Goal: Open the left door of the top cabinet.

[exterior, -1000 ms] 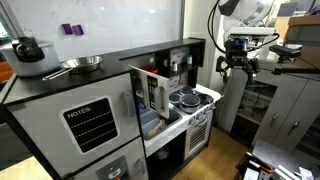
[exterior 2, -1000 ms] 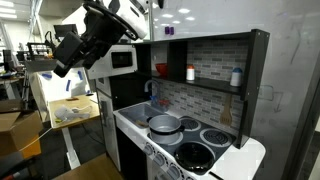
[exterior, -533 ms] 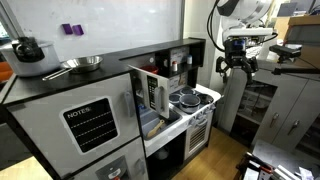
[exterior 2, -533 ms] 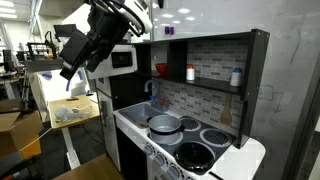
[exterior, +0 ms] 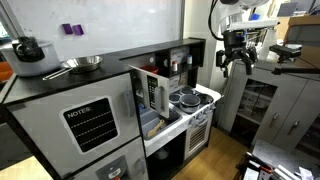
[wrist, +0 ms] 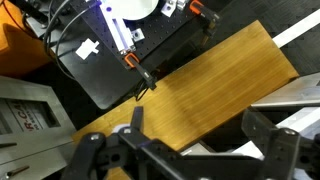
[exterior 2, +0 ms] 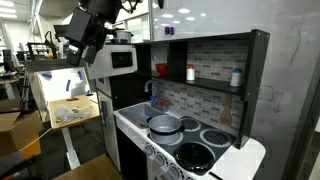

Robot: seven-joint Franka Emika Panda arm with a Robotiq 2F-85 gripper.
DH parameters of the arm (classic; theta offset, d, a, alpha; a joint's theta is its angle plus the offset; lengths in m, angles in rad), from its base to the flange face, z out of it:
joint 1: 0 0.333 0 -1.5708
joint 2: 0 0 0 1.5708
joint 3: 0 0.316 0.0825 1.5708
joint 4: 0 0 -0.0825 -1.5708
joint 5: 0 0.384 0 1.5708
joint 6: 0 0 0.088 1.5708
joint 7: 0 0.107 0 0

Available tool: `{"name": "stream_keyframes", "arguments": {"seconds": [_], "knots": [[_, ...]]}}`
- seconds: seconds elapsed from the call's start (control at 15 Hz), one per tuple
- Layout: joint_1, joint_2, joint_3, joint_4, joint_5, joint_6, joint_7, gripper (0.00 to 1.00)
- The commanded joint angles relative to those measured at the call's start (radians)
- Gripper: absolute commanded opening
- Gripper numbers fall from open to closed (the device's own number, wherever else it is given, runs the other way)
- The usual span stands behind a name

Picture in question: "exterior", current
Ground grey toy cooking pot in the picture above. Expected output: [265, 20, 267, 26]
[178, 93, 202, 114]

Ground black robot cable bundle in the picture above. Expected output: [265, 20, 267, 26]
[207, 0, 228, 43]

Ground fridge door with notes board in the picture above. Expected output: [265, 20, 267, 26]
[7, 72, 141, 178]

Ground black camera on stand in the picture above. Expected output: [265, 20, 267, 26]
[268, 44, 320, 76]

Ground orange black bar clamp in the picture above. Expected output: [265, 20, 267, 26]
[259, 165, 274, 174]

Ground fridge door with water dispenser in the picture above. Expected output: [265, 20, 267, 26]
[71, 137, 149, 180]

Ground grey sink basin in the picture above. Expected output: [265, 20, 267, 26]
[139, 106, 184, 141]

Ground silver cabinet door handle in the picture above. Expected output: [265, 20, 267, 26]
[288, 119, 300, 136]
[269, 112, 280, 128]

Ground wooden spoon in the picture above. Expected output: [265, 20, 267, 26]
[146, 119, 166, 139]

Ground brown cardboard box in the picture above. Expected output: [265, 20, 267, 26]
[286, 14, 320, 69]

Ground whiteboard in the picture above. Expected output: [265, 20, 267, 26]
[6, 0, 185, 63]

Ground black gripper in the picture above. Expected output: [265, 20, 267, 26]
[219, 29, 259, 78]

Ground white oven door with vents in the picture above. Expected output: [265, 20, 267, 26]
[184, 111, 214, 160]

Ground steel frying pan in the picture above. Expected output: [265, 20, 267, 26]
[42, 55, 104, 82]

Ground purple magnet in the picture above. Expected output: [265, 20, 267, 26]
[72, 24, 85, 36]
[61, 23, 74, 35]

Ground grey metal cabinet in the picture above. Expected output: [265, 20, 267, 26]
[218, 59, 320, 159]

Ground orange plastic object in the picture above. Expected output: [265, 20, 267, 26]
[0, 61, 14, 83]

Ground grey toy microwave door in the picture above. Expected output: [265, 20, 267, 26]
[129, 64, 172, 120]

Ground small steel bowl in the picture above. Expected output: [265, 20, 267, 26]
[153, 146, 171, 161]

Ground toy play kitchen unit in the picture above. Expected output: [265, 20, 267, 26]
[0, 37, 224, 180]

